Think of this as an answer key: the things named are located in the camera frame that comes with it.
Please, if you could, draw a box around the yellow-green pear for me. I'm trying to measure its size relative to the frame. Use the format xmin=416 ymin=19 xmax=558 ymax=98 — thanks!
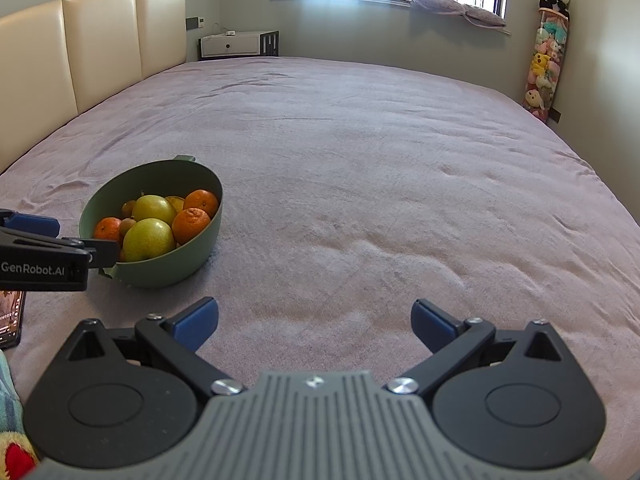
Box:
xmin=122 ymin=218 xmax=177 ymax=263

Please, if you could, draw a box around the teal striped cloth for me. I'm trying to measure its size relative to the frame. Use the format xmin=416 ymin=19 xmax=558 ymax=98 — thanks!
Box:
xmin=0 ymin=350 xmax=23 ymax=431

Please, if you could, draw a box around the beige padded headboard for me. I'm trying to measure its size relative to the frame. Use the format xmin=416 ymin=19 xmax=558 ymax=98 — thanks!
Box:
xmin=0 ymin=0 xmax=187 ymax=173

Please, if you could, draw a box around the green apple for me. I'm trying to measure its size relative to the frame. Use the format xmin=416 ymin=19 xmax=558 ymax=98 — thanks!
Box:
xmin=132 ymin=194 xmax=179 ymax=226

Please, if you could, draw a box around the green colander bowl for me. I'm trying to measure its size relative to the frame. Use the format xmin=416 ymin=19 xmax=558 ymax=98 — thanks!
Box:
xmin=79 ymin=155 xmax=224 ymax=289

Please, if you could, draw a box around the yellow and red plush toy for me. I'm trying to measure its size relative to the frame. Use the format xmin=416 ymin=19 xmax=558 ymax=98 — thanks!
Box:
xmin=0 ymin=430 xmax=40 ymax=478

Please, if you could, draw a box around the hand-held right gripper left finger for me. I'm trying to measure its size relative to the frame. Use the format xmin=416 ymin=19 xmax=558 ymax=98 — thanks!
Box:
xmin=65 ymin=296 xmax=247 ymax=396

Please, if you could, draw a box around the grey cushion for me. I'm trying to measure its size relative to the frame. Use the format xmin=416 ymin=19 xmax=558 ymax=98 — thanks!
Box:
xmin=462 ymin=4 xmax=507 ymax=27
xmin=412 ymin=0 xmax=468 ymax=13

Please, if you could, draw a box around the black smartphone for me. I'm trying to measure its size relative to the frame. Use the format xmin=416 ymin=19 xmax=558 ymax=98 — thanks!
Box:
xmin=0 ymin=288 xmax=26 ymax=351

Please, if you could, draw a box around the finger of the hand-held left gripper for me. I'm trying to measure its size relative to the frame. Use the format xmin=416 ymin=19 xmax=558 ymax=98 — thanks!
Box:
xmin=0 ymin=227 xmax=125 ymax=269
xmin=0 ymin=208 xmax=61 ymax=239

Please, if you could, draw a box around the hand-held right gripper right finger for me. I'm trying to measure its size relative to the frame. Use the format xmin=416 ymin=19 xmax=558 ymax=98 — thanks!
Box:
xmin=386 ymin=298 xmax=572 ymax=397

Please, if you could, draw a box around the purple bed blanket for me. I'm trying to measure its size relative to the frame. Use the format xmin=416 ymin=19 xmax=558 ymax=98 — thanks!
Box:
xmin=0 ymin=55 xmax=640 ymax=466

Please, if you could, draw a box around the white nightstand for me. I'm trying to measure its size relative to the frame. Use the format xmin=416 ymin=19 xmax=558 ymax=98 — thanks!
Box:
xmin=197 ymin=30 xmax=280 ymax=61

